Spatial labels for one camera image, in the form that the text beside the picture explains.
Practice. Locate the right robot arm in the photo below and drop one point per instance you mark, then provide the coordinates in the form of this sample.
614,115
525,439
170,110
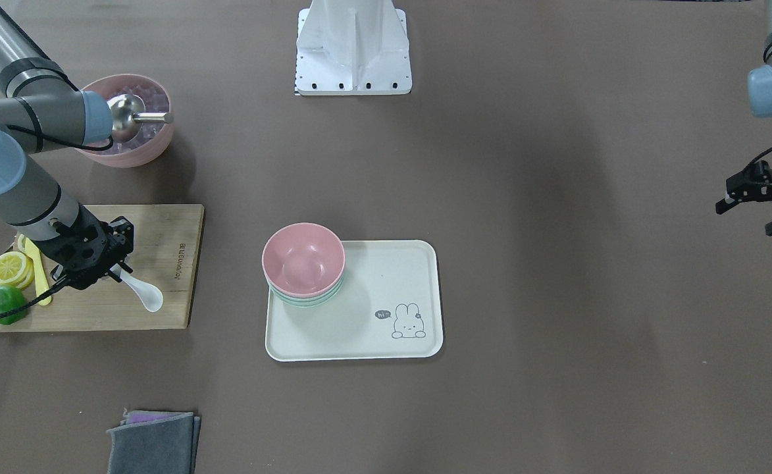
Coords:
42,110

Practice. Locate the small pink bowl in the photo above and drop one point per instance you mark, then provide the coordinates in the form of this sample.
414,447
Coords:
303,260

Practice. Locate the folded grey cloth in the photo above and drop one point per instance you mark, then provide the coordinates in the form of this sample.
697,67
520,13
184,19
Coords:
154,442

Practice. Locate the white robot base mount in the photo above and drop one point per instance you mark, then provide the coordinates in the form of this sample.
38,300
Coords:
352,48

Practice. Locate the yellow plastic knife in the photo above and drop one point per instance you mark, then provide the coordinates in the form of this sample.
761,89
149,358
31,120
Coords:
40,278

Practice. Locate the green lime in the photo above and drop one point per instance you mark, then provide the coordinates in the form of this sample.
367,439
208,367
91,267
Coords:
12,298

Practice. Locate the metal ice scoop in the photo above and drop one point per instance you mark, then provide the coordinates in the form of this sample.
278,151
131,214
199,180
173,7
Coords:
129,115

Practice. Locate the large pink bowl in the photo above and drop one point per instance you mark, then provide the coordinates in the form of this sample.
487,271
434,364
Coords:
139,157

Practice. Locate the green bowl stack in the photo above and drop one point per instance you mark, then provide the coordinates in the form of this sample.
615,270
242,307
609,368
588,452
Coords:
307,302

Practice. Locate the upper lemon slice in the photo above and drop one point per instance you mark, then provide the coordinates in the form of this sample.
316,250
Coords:
16,270

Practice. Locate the white ceramic spoon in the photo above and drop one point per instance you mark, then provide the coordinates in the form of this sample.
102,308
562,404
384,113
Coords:
150,296

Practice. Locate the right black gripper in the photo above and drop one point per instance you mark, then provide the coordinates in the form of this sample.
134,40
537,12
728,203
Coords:
87,250

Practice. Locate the clear ice cubes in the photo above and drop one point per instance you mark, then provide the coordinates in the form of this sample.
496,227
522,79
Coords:
155,99

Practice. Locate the bamboo cutting board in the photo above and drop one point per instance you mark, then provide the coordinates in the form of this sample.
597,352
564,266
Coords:
167,247

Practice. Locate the cream tray with bunny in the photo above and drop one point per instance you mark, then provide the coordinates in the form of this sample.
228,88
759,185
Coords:
388,306

